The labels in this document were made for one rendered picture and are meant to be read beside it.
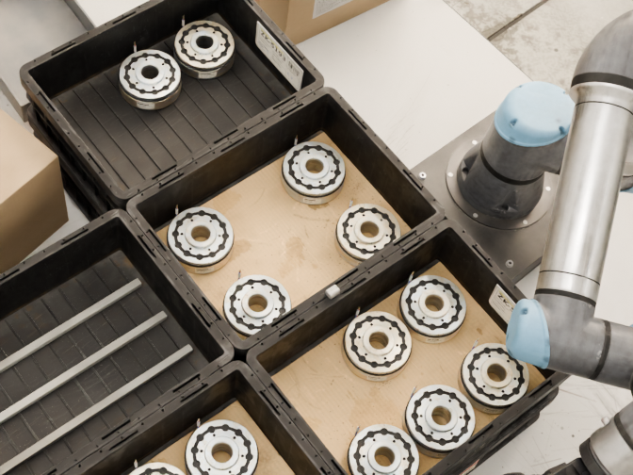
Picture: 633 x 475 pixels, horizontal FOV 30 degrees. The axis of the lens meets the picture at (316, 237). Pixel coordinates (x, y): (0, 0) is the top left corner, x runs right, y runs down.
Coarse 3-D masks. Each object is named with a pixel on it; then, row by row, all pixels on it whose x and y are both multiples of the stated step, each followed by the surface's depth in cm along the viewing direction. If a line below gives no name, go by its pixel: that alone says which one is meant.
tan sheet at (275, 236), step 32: (224, 192) 190; (256, 192) 191; (352, 192) 193; (256, 224) 188; (288, 224) 188; (320, 224) 189; (256, 256) 185; (288, 256) 186; (320, 256) 186; (224, 288) 182; (288, 288) 183; (320, 288) 184
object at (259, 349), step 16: (448, 224) 180; (416, 240) 178; (464, 240) 179; (400, 256) 176; (480, 256) 178; (368, 272) 175; (496, 272) 177; (352, 288) 173; (512, 288) 175; (320, 304) 171; (304, 320) 170; (272, 336) 168; (256, 352) 166; (256, 368) 165; (272, 384) 164; (544, 384) 169; (288, 400) 163; (528, 400) 167; (288, 416) 162; (512, 416) 166; (304, 432) 161; (480, 432) 164; (496, 432) 165; (320, 448) 160; (464, 448) 163; (336, 464) 160; (448, 464) 161
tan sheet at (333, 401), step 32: (480, 320) 184; (320, 352) 178; (416, 352) 180; (448, 352) 180; (288, 384) 175; (320, 384) 176; (352, 384) 176; (384, 384) 177; (416, 384) 177; (448, 384) 178; (320, 416) 173; (352, 416) 174; (384, 416) 174; (480, 416) 176
